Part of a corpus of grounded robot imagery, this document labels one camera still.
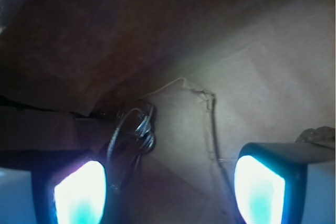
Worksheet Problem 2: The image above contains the brown rock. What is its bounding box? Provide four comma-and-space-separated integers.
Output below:
296, 126, 335, 144

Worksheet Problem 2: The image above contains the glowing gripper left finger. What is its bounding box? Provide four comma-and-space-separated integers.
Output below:
1, 153, 107, 223

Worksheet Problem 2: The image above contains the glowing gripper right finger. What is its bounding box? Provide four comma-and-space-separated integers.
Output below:
234, 142, 335, 223

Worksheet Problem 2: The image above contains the brown paper bag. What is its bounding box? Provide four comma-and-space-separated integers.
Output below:
1, 0, 335, 223

